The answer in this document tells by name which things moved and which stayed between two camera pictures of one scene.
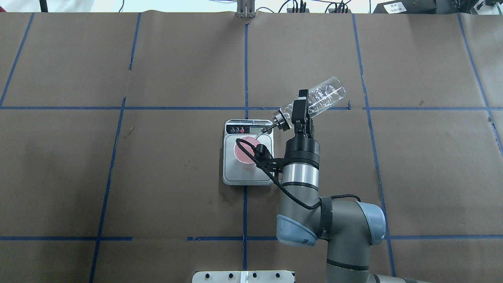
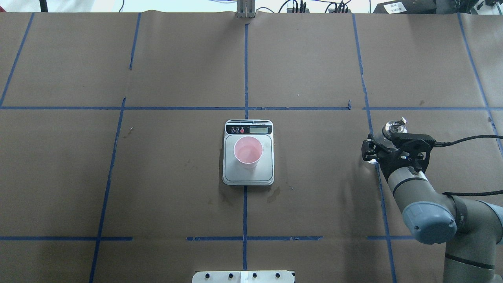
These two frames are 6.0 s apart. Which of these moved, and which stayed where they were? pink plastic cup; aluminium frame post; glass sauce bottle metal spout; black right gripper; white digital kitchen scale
Moved: glass sauce bottle metal spout; black right gripper
Stayed: aluminium frame post; pink plastic cup; white digital kitchen scale
